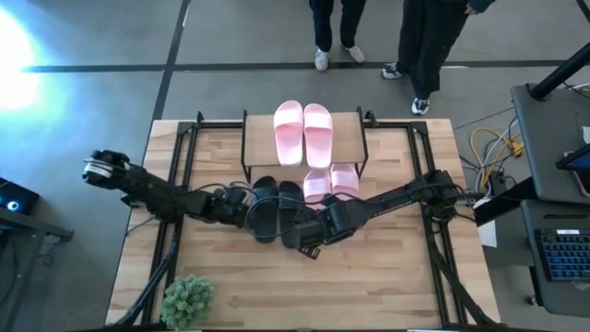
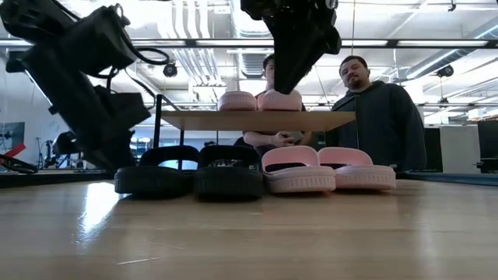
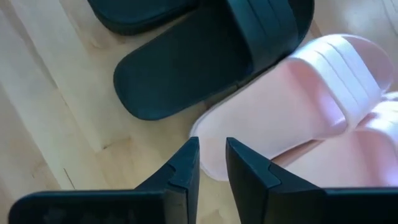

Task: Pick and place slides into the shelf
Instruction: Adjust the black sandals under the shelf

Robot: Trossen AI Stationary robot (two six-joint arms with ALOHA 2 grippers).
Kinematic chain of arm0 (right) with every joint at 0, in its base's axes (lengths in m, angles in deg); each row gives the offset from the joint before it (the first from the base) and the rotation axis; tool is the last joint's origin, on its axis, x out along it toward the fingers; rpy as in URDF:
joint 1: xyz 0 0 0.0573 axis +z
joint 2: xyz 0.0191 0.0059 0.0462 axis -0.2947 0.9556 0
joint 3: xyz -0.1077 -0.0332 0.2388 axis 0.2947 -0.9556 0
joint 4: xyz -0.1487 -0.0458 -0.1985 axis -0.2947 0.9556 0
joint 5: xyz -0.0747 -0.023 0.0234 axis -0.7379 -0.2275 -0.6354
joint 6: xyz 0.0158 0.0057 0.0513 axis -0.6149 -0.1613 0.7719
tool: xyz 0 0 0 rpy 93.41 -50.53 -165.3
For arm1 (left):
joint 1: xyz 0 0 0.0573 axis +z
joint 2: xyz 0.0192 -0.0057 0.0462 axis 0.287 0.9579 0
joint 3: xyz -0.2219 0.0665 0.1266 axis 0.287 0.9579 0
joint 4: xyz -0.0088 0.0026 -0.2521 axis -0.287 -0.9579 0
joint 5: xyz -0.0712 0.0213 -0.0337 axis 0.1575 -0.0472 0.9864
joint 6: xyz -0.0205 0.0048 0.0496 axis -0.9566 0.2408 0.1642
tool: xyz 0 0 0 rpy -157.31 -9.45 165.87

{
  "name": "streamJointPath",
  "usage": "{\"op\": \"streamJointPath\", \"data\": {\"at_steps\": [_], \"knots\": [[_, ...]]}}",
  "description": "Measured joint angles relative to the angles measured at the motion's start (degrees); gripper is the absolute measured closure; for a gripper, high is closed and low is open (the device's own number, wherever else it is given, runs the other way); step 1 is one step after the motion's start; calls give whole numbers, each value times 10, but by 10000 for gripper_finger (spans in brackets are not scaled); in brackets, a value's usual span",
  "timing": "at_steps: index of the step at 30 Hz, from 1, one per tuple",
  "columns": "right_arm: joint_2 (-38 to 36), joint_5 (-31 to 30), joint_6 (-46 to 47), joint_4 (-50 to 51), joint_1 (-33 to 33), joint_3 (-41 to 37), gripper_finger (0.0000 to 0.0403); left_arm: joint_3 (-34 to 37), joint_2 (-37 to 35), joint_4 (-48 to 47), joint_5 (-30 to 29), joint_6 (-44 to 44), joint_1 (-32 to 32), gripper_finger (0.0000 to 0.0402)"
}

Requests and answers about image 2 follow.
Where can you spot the pink rubber slide sandal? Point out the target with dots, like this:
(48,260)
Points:
(270,104)
(365,177)
(237,102)
(299,183)

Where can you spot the black ceiling spotlight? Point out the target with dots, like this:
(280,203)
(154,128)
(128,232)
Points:
(170,71)
(446,71)

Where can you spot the black ceiling light rail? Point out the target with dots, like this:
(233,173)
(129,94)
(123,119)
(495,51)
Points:
(392,43)

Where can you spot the person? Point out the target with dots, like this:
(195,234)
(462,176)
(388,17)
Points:
(385,124)
(268,72)

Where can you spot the white ceiling pipe bundle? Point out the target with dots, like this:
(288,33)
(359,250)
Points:
(202,70)

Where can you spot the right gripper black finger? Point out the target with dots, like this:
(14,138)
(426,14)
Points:
(300,50)
(282,50)

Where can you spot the person's hand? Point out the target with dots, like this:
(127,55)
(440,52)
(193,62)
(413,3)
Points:
(282,139)

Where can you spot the dark wall panel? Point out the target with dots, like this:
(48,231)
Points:
(11,134)

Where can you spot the person's forearm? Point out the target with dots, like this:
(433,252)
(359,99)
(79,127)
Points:
(254,138)

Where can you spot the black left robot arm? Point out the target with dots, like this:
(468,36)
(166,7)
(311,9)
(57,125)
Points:
(50,85)

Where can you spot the black monitor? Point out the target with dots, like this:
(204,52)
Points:
(488,144)

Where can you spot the silver round ceiling duct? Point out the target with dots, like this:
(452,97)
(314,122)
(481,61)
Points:
(249,66)

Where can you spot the red bar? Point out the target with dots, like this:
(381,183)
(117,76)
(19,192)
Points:
(15,151)

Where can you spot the wooden shoe rack shelf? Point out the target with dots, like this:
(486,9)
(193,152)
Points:
(233,121)

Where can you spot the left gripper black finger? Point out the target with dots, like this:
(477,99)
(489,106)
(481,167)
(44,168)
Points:
(103,159)
(124,161)

